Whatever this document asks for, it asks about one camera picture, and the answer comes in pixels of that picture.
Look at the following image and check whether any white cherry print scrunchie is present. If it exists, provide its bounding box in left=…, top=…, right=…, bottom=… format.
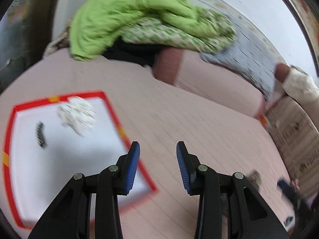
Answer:
left=57, top=96, right=96, bottom=136

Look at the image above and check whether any black leaf hair clip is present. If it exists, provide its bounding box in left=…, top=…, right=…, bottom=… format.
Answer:
left=36, top=122, right=47, bottom=149

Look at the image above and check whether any red tray with white base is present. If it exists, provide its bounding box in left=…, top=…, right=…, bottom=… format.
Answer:
left=2, top=90, right=159, bottom=229

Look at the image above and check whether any patterned bed headboard side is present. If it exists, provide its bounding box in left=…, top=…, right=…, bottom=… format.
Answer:
left=259, top=96, right=318, bottom=199

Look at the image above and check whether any pink bolster with maroon ends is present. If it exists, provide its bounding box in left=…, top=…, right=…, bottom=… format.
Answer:
left=153, top=47, right=266, bottom=118

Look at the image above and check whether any grey quilted pillow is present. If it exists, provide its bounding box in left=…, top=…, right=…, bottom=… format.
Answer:
left=201, top=18, right=277, bottom=100

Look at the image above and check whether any green white patterned blanket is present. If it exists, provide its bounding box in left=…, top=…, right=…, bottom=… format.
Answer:
left=121, top=7, right=237, bottom=53

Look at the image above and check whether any bright green quilt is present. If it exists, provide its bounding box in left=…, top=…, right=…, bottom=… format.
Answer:
left=69, top=0, right=200, bottom=62

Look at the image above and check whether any wooden glass panel door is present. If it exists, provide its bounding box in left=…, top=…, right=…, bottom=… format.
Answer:
left=1, top=0, right=57, bottom=92

